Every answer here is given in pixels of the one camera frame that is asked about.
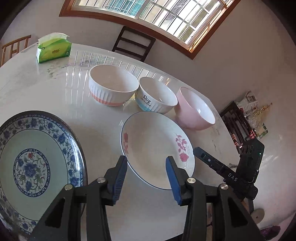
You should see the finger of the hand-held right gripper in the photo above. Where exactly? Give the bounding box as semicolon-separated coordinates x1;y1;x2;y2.
193;147;226;178

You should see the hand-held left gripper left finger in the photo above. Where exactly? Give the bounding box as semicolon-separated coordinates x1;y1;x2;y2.
28;156;128;241

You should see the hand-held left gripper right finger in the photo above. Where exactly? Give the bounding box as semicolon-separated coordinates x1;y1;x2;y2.
166;156;266;241

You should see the white plate with pink roses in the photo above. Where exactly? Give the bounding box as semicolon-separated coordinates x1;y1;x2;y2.
120;111;195;191

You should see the pink bowl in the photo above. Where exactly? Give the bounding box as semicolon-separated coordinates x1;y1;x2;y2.
174;87;216;131

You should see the white bowl with blue band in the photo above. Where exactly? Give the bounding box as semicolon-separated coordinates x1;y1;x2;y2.
135;77;178;114

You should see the blue floral plate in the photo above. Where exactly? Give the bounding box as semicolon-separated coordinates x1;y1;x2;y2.
0;111;88;235

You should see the large white ribbed bowl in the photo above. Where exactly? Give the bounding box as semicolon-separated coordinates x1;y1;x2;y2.
89;64;139;106

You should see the clear plastic package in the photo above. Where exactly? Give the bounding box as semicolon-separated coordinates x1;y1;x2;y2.
247;116;269;139

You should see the dark carved wooden furniture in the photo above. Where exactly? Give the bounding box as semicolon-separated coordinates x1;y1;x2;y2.
219;101;255;153

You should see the gold ornament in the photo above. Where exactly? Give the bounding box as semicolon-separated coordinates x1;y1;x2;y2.
251;103;273;118

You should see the round beige disc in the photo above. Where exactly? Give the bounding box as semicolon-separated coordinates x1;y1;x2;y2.
251;209;265;223

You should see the newspaper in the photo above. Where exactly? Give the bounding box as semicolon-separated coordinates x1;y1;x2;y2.
236;90;258;116

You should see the purple cloth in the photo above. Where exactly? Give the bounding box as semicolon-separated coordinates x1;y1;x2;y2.
260;226;281;239

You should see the green tissue pack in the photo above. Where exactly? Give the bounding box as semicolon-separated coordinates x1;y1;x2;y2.
36;33;72;64

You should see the dark wooden chair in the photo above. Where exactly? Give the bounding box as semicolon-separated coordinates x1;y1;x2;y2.
112;26;156;62

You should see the brown framed window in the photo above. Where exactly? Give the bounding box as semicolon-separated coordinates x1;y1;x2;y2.
59;0;241;60

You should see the light wooden chair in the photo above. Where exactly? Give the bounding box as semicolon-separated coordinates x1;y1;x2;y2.
1;35;31;66

